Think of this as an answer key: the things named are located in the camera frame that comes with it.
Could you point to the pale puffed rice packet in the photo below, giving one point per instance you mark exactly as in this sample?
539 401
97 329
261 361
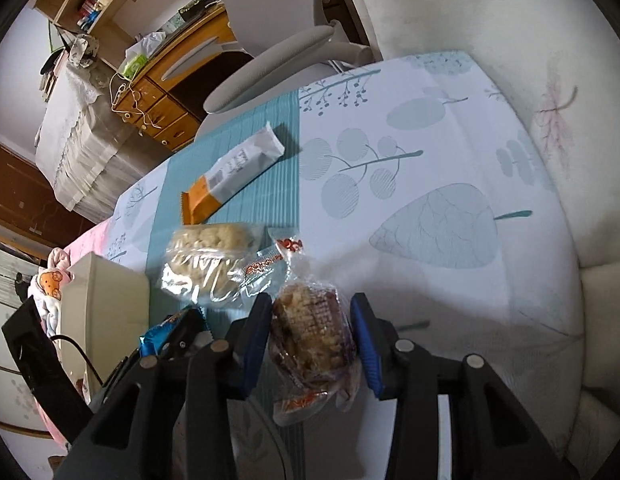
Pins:
209 260

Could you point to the white plastic bag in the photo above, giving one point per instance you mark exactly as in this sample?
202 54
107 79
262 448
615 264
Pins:
149 45

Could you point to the white cloth-covered table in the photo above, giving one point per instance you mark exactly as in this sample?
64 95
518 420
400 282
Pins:
79 135

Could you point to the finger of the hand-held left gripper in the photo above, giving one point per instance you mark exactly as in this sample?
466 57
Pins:
185 331

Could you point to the white leaf print fabric cover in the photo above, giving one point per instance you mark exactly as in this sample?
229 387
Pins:
490 20

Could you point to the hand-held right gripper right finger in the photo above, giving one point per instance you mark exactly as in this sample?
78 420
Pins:
366 350

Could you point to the white rectangular tray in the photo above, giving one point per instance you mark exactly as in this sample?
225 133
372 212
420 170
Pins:
104 305

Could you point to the cartoon print cloth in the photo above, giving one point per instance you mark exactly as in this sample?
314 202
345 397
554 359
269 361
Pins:
52 280

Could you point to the grey office chair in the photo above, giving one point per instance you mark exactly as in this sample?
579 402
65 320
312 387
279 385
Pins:
270 60

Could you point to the green tissue pack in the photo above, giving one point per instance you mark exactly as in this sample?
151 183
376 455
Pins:
134 66

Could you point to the wooden desk with drawers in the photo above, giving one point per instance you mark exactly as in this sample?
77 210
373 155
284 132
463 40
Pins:
154 100

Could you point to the blue snack packet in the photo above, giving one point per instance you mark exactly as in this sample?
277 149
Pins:
157 336

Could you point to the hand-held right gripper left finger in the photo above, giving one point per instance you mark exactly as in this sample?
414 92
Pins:
252 355

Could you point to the clear red print granola packet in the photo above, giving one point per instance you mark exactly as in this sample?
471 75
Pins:
310 335

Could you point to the leaf print tablecloth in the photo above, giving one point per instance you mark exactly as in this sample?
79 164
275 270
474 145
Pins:
440 185

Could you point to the brown wooden cabinet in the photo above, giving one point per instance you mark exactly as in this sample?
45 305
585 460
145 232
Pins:
19 195

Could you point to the dark patterned box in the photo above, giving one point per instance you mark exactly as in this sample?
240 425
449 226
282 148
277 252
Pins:
199 4

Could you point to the orange white bar packet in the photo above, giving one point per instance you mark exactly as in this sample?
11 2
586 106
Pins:
239 160

